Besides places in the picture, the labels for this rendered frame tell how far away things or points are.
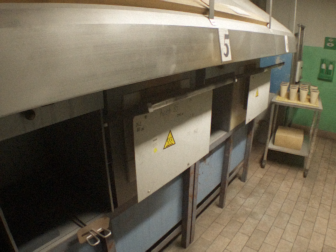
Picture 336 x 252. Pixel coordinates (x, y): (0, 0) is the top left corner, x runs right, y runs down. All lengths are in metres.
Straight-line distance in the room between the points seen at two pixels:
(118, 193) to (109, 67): 0.73
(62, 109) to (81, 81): 0.33
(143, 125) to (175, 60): 0.32
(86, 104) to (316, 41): 4.20
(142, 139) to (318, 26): 4.07
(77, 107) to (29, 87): 0.42
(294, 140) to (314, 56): 1.87
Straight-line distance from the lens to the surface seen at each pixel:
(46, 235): 1.12
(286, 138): 3.31
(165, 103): 0.88
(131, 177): 1.20
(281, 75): 3.81
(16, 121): 0.80
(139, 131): 0.98
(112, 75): 0.59
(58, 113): 0.86
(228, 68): 1.82
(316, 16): 4.71
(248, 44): 1.35
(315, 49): 4.69
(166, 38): 0.75
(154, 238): 1.77
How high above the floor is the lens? 1.62
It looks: 21 degrees down
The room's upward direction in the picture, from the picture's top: straight up
